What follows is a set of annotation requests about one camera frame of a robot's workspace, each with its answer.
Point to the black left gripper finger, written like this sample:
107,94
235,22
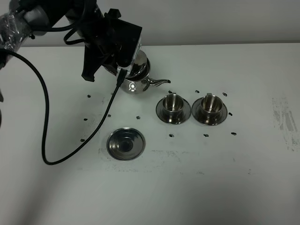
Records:
93,60

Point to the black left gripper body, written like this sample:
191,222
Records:
103,41

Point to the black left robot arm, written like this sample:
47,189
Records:
30,18

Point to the left stainless steel teacup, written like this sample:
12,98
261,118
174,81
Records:
172,105

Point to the stainless steel teacup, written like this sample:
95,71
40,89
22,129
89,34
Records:
211,106
172,105

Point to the stainless steel teapot tray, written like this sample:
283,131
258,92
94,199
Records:
125,144

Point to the left stainless steel saucer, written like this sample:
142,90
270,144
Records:
183,116

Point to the stainless steel saucer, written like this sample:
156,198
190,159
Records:
209,122
183,116

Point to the right stainless steel saucer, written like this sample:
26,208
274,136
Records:
209,122

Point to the right stainless steel teacup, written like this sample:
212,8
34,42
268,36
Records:
211,106

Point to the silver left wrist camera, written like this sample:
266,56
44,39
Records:
130,69

